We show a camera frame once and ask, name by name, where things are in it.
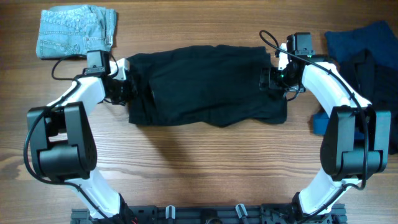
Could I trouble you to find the black shorts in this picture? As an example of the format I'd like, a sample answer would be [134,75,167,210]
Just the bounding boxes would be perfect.
[128,45,287,127]

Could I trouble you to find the black garment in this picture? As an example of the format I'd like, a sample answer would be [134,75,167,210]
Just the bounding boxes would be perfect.
[340,49,397,155]

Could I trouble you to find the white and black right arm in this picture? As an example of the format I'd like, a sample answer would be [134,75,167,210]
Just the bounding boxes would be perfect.
[259,30,391,222]

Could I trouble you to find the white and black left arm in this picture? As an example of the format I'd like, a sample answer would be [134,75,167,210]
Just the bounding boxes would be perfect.
[23,50,138,223]

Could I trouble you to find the folded light blue jeans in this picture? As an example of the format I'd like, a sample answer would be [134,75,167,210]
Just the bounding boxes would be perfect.
[35,4,117,59]

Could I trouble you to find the dark blue garment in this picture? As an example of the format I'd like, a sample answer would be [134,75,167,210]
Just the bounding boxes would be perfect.
[310,20,398,138]

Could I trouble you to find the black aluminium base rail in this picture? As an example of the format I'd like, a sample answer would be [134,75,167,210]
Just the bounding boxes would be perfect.
[70,203,348,224]

